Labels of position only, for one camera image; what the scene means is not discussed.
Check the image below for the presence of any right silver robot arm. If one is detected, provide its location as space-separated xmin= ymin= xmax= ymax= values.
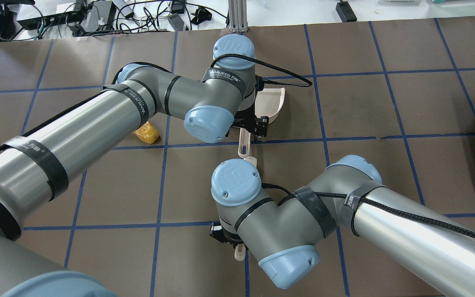
xmin=211 ymin=155 xmax=475 ymax=297

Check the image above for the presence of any black power adapter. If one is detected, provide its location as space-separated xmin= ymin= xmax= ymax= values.
xmin=81 ymin=1 xmax=116 ymax=32

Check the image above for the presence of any aluminium frame post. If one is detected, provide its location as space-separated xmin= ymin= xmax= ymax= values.
xmin=228 ymin=0 xmax=249 ymax=33

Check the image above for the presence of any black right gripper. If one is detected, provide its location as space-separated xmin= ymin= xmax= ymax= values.
xmin=209 ymin=222 xmax=247 ymax=250

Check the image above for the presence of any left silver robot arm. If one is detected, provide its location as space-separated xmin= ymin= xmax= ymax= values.
xmin=0 ymin=34 xmax=266 ymax=297

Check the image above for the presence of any beige plastic dustpan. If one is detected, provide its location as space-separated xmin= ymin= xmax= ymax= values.
xmin=238 ymin=88 xmax=285 ymax=160

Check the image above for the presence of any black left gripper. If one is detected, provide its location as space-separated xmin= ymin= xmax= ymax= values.
xmin=231 ymin=108 xmax=270 ymax=138

